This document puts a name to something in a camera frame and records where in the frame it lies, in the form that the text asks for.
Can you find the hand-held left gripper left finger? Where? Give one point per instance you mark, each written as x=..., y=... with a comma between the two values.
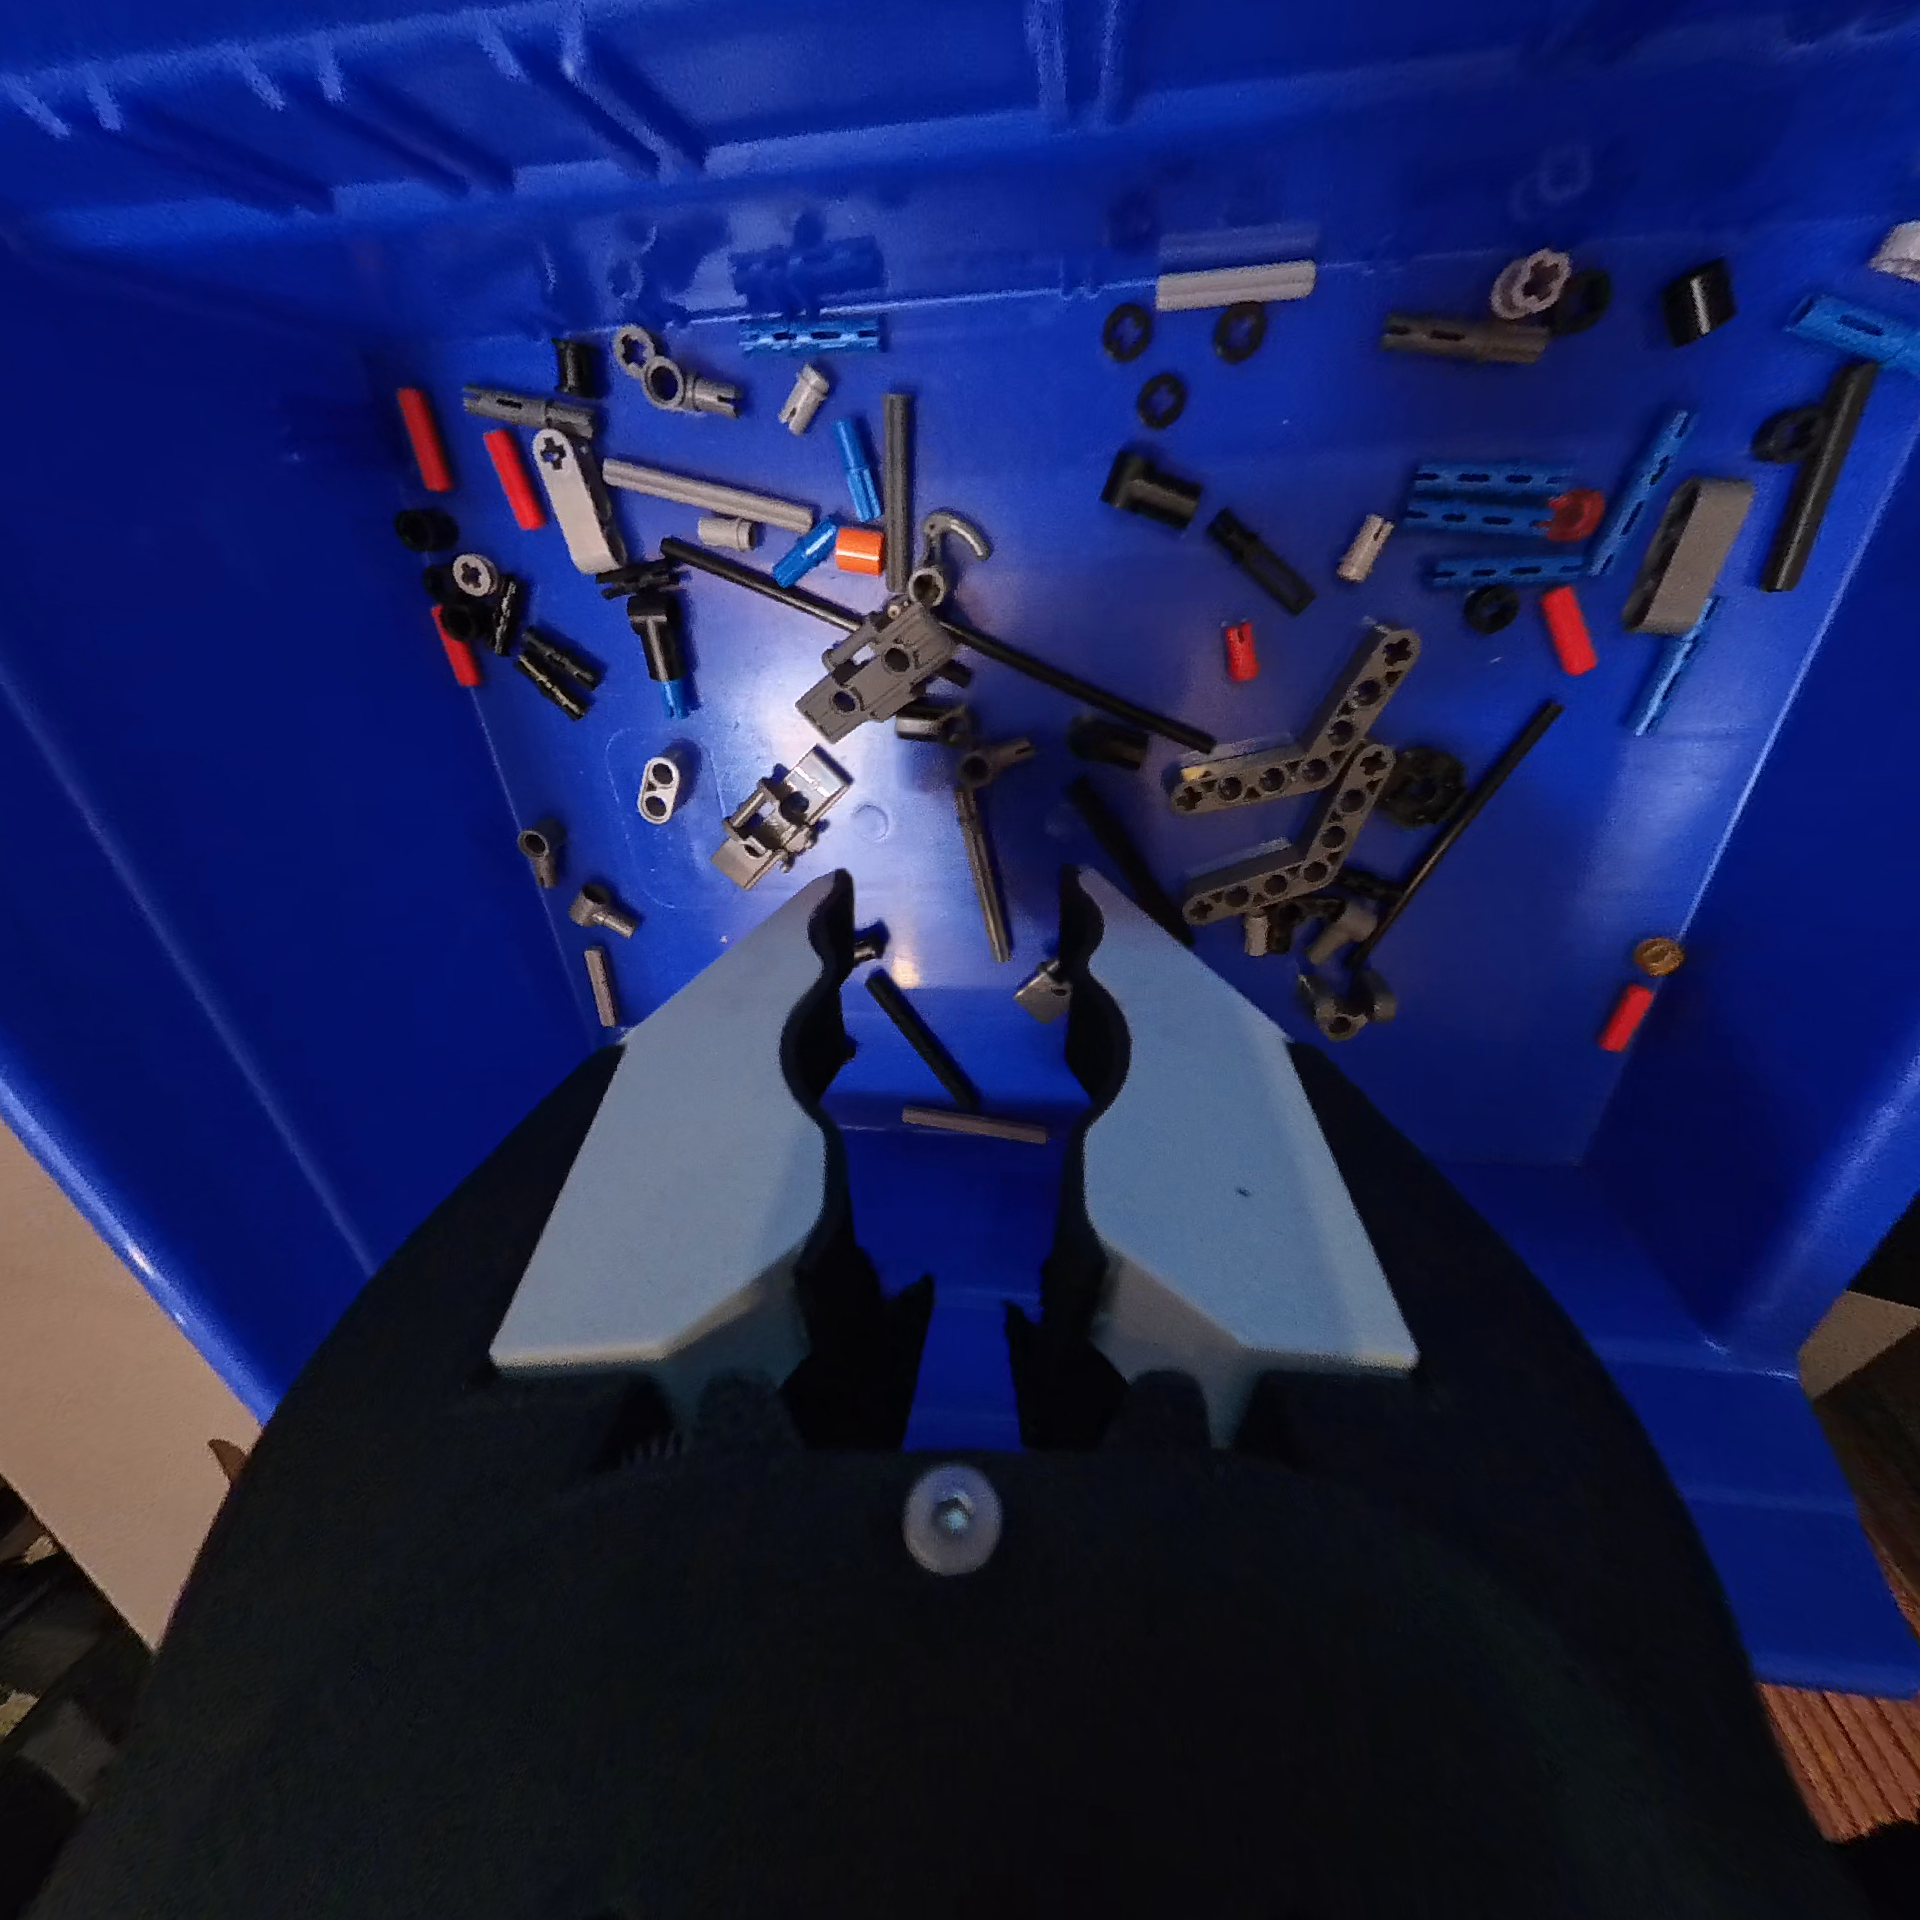
x=675, y=1200

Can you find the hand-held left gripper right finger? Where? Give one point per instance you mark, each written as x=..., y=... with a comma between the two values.
x=1245, y=1200

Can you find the pile of small toy parts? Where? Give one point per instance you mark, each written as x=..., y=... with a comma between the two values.
x=884, y=659

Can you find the blue storage bin with tag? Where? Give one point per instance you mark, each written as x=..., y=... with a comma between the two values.
x=224, y=599

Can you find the grey angled holed beam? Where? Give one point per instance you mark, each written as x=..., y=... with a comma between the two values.
x=1335, y=826
x=1356, y=704

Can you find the blue ridged toy piece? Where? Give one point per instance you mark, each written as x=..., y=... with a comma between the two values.
x=1485, y=494

